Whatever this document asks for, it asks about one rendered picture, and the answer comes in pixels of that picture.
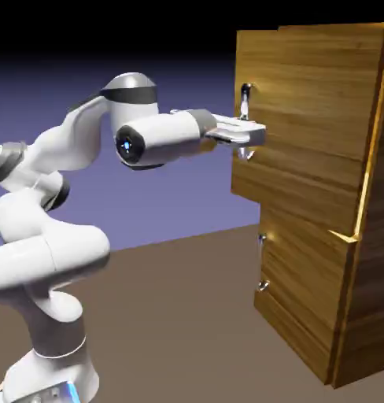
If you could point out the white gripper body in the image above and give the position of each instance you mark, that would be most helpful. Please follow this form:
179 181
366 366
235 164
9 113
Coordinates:
242 130

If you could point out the large wooden cabinet door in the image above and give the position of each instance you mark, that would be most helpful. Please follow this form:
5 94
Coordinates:
305 126

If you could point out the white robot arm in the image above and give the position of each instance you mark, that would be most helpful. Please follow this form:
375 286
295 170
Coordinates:
78 138

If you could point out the small wooden cabinet door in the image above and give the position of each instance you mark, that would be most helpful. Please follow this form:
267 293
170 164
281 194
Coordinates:
302 277

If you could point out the light wood cabinet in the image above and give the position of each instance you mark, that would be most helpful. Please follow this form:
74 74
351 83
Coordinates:
374 252

